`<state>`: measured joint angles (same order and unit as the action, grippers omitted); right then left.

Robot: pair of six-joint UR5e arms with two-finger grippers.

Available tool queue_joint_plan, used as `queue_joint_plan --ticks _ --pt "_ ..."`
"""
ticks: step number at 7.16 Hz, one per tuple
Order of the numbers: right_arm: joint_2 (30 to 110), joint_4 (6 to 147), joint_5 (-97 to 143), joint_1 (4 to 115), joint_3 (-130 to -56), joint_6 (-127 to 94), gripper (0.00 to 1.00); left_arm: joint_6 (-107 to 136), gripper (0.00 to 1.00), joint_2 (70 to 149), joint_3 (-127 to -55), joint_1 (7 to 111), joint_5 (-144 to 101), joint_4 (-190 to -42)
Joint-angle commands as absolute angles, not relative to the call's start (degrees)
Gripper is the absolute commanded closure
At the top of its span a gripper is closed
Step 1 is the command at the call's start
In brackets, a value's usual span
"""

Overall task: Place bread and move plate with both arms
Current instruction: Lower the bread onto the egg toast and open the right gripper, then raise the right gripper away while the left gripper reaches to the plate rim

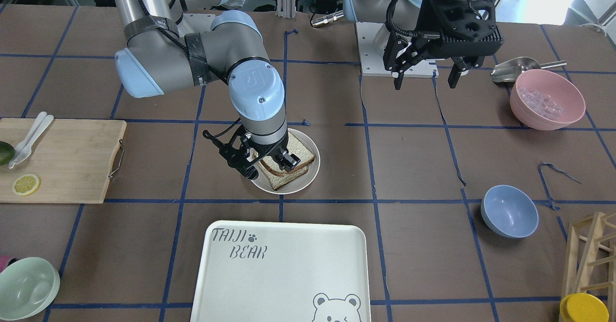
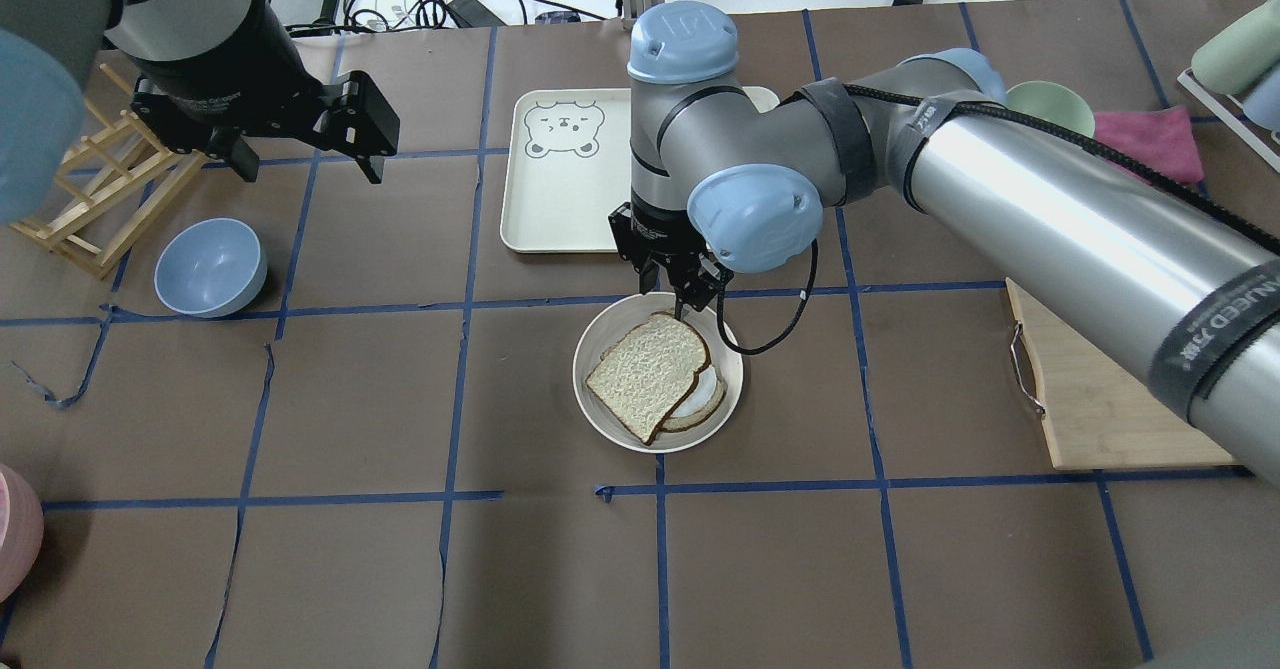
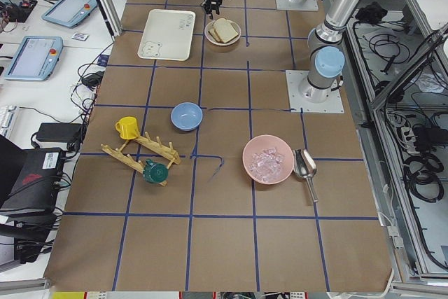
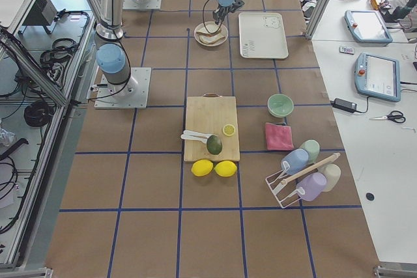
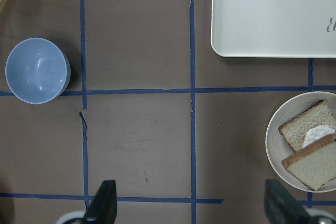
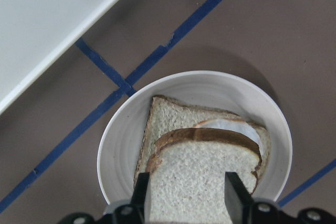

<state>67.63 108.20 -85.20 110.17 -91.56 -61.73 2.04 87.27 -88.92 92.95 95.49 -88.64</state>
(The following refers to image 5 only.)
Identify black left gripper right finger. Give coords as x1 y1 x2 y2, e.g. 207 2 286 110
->
264 179 315 223

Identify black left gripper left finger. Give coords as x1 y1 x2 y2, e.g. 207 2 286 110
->
83 180 117 224

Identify bread slice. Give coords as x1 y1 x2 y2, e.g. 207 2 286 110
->
281 133 335 191
278 100 335 152

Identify white round plate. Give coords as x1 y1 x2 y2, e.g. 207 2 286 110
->
265 91 335 192

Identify bread slice under egg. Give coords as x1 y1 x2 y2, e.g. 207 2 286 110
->
278 100 335 152

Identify fried egg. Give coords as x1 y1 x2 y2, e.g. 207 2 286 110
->
302 124 335 148

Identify blue bowl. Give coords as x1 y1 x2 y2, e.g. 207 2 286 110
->
5 38 71 104

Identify cream bear tray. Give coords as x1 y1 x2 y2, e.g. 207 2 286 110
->
211 0 335 58

